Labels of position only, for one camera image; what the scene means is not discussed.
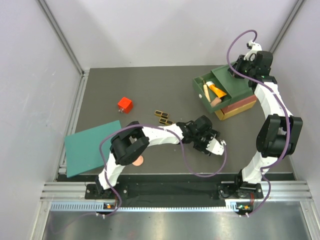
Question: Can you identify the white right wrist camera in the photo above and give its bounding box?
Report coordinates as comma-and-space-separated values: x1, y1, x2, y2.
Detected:
244, 40, 262, 62

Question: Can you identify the beige concealer tube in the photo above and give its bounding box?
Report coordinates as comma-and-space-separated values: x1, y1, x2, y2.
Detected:
210, 97, 222, 108

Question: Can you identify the orange cream tube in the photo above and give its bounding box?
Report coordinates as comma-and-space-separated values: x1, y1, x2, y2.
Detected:
206, 81, 227, 99

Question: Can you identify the teal flat board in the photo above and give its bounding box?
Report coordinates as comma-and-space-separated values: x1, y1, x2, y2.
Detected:
64, 120, 122, 178

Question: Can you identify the yellow bottom drawer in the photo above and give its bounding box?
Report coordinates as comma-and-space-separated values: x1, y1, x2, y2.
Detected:
215, 100, 257, 121

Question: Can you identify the gold black lipstick case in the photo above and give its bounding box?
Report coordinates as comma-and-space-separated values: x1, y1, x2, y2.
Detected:
154, 110, 169, 119
159, 117, 174, 126

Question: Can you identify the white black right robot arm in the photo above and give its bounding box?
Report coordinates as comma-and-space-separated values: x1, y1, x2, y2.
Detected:
228, 49, 303, 198

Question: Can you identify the red drawer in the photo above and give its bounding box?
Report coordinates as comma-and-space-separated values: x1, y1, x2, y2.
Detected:
221, 94, 257, 114

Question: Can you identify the red cube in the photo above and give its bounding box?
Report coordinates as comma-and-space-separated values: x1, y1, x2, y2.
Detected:
117, 97, 134, 114

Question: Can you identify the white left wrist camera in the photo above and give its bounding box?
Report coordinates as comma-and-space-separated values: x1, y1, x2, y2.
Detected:
205, 138, 226, 156

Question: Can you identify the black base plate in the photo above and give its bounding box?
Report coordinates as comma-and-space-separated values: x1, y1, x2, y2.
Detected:
84, 181, 264, 201

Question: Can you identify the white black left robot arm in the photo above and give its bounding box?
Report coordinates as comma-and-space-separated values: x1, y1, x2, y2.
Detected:
95, 115, 226, 199

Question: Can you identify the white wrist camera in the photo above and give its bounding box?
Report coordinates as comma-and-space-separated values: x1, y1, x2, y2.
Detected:
244, 40, 262, 62
205, 138, 226, 156

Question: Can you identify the beige makeup stick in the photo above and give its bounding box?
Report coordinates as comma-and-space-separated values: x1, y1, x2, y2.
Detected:
202, 80, 211, 102

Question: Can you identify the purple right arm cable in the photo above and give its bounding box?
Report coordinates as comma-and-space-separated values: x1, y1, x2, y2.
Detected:
226, 29, 295, 218

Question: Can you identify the aluminium frame rail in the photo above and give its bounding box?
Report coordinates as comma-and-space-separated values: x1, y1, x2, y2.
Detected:
40, 181, 313, 213

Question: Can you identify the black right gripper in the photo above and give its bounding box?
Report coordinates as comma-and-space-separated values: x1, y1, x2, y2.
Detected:
226, 57, 255, 81

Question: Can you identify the copper round compact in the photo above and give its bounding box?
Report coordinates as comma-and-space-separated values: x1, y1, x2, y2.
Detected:
132, 155, 144, 167

